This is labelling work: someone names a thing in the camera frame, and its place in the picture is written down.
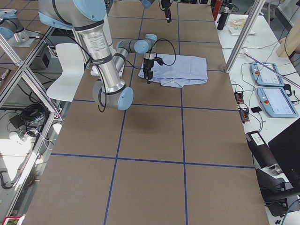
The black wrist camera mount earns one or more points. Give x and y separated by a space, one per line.
159 60

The lower blue teach pendant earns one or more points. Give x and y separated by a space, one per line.
276 102

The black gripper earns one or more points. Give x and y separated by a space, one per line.
167 11
148 64

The black water bottle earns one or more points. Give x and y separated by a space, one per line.
223 18

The white plastic chair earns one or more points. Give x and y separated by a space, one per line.
72 63

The upper blue teach pendant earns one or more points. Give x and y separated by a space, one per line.
265 77

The aluminium frame post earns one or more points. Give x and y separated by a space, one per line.
254 12

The blue striped button shirt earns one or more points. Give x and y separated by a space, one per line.
180 70

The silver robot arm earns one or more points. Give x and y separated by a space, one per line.
148 3
87 17

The blue teach pendant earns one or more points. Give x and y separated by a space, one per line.
276 102
265 77

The black cylinder with label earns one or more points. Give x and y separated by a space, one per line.
260 149

